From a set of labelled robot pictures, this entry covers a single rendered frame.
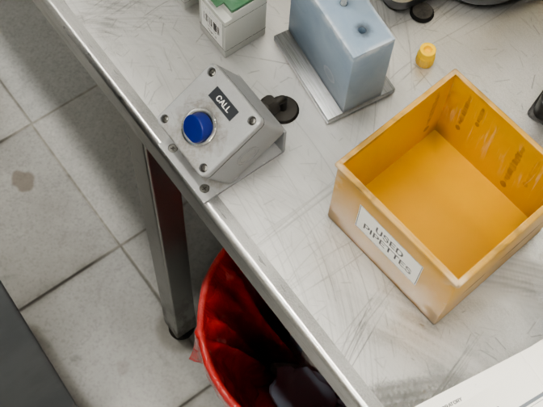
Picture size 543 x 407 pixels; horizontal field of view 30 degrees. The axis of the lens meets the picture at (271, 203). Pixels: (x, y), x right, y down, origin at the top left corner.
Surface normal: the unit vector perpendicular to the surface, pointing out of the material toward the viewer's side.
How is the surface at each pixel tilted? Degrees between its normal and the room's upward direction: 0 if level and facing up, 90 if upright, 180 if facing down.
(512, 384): 0
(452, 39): 0
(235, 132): 30
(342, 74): 90
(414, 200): 0
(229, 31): 90
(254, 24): 90
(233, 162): 90
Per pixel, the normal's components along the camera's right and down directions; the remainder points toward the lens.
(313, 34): -0.88, 0.43
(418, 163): 0.04, -0.41
